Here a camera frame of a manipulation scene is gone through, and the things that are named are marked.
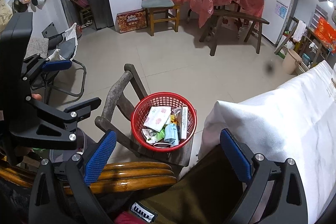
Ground varnished wooden chair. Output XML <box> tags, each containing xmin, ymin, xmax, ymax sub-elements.
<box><xmin>0</xmin><ymin>160</ymin><xmax>177</xmax><ymax>197</ymax></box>

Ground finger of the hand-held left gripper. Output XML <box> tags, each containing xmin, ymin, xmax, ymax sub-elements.
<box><xmin>10</xmin><ymin>96</ymin><xmax>102</xmax><ymax>151</ymax></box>
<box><xmin>22</xmin><ymin>54</ymin><xmax>73</xmax><ymax>88</ymax></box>

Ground grey shelf rack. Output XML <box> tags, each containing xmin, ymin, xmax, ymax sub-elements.
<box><xmin>314</xmin><ymin>5</ymin><xmax>328</xmax><ymax>28</ymax></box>

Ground pink basin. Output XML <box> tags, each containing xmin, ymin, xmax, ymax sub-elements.
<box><xmin>72</xmin><ymin>0</ymin><xmax>91</xmax><ymax>8</ymax></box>

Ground dark wooden stool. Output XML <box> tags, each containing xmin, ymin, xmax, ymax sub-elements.
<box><xmin>94</xmin><ymin>64</ymin><xmax>195</xmax><ymax>167</ymax></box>

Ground white towel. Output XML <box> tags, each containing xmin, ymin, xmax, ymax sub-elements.
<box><xmin>293</xmin><ymin>21</ymin><xmax>307</xmax><ymax>43</ymax></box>

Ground red gift box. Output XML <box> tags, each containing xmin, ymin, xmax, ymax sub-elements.
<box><xmin>314</xmin><ymin>17</ymin><xmax>336</xmax><ymax>52</ymax></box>

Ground wooden shelf table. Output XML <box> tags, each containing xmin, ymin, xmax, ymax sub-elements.
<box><xmin>302</xmin><ymin>27</ymin><xmax>336</xmax><ymax>67</ymax></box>

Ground white cloth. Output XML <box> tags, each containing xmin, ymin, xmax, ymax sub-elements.
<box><xmin>47</xmin><ymin>22</ymin><xmax>79</xmax><ymax>61</ymax></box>

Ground wooden towel rack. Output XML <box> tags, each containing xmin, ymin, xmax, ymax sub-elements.
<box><xmin>274</xmin><ymin>17</ymin><xmax>307</xmax><ymax>58</ymax></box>

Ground grey folding chair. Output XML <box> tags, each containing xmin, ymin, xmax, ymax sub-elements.
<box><xmin>25</xmin><ymin>23</ymin><xmax>87</xmax><ymax>104</ymax></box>

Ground beige bucket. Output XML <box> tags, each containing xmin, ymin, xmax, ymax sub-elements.
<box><xmin>282</xmin><ymin>49</ymin><xmax>302</xmax><ymax>75</ymax></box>

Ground small wooden stool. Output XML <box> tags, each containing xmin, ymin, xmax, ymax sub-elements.
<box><xmin>79</xmin><ymin>6</ymin><xmax>93</xmax><ymax>28</ymax></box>

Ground red printed cardboard box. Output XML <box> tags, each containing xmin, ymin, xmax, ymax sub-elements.
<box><xmin>117</xmin><ymin>9</ymin><xmax>147</xmax><ymax>34</ymax></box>

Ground red plastic basket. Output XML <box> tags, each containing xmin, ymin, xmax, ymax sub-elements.
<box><xmin>131</xmin><ymin>92</ymin><xmax>197</xmax><ymax>152</ymax></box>

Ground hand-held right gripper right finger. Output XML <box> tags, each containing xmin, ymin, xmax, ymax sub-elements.
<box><xmin>220</xmin><ymin>128</ymin><xmax>308</xmax><ymax>224</ymax></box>

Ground white cigarette box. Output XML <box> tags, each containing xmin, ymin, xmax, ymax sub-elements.
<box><xmin>181</xmin><ymin>106</ymin><xmax>190</xmax><ymax>140</ymax></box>

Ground floral tissue pack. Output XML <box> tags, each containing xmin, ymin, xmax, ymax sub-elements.
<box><xmin>143</xmin><ymin>106</ymin><xmax>172</xmax><ymax>132</ymax></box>

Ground blue paper notice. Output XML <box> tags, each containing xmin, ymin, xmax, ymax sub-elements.
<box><xmin>275</xmin><ymin>0</ymin><xmax>288</xmax><ymax>19</ymax></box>

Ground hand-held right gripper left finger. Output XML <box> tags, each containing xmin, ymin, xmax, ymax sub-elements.
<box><xmin>28</xmin><ymin>130</ymin><xmax>117</xmax><ymax>224</ymax></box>

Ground green white wrapper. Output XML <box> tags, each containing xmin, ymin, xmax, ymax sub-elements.
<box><xmin>142</xmin><ymin>128</ymin><xmax>165</xmax><ymax>143</ymax></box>

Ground blue face mask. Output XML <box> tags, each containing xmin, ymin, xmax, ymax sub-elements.
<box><xmin>164</xmin><ymin>123</ymin><xmax>180</xmax><ymax>147</ymax></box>

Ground wooden chair grey cushion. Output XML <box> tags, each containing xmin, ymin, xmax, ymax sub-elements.
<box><xmin>141</xmin><ymin>0</ymin><xmax>181</xmax><ymax>36</ymax></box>

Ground dark wooden bench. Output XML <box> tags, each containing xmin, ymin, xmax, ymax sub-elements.
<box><xmin>199</xmin><ymin>9</ymin><xmax>270</xmax><ymax>56</ymax></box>

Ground person's olive trouser leg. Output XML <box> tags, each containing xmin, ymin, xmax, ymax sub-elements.
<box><xmin>136</xmin><ymin>145</ymin><xmax>244</xmax><ymax>224</ymax></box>

